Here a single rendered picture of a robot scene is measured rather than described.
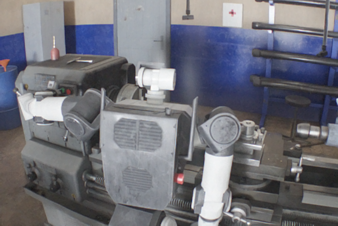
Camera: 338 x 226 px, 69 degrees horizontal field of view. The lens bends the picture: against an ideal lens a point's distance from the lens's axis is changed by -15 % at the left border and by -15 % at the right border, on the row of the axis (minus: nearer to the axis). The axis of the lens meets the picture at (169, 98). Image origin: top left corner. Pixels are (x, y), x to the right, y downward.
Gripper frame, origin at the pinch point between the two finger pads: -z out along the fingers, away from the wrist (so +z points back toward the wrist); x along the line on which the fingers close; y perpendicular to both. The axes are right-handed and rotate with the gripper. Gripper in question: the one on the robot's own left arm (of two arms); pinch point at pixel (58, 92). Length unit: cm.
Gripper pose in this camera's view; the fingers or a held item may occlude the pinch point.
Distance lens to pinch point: 156.4
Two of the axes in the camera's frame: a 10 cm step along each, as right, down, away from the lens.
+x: 9.2, 1.3, -3.7
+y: 0.0, -9.5, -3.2
